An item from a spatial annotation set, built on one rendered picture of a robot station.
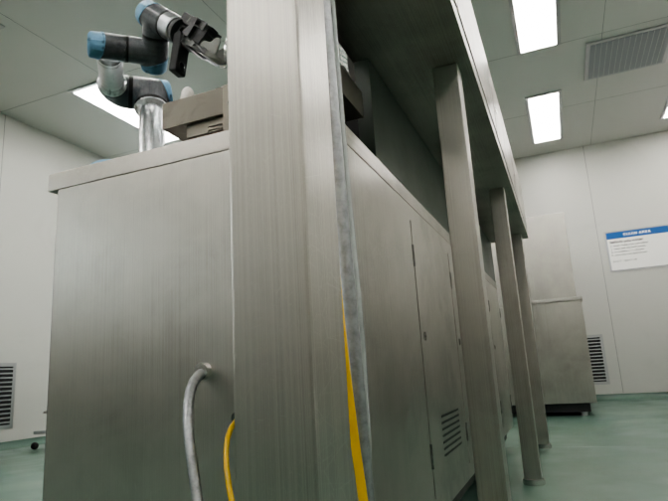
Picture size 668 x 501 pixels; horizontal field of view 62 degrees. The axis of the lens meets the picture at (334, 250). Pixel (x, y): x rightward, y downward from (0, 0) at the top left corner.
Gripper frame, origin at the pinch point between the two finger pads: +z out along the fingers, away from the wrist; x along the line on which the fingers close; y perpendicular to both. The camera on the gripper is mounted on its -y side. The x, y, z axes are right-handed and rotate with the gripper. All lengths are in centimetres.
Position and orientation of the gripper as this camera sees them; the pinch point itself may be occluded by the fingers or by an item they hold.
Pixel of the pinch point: (222, 65)
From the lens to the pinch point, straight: 157.3
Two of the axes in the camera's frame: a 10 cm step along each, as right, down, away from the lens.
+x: 3.8, 1.8, 9.1
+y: 5.5, -8.3, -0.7
